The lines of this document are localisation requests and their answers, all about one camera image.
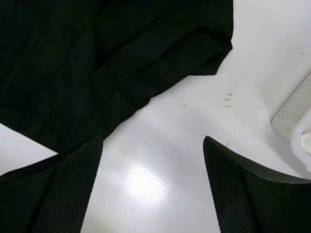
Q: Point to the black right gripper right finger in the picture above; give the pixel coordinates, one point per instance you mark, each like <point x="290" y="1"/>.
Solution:
<point x="251" y="198"/>

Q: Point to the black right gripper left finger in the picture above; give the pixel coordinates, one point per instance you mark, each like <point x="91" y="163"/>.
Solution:
<point x="52" y="195"/>

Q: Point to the black pleated skirt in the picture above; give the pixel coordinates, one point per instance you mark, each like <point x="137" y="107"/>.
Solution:
<point x="74" y="69"/>

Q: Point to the white skirt in basket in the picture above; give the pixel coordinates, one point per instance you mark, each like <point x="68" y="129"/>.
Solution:
<point x="306" y="141"/>

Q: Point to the white plastic basket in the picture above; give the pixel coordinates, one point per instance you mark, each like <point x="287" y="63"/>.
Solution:
<point x="293" y="121"/>

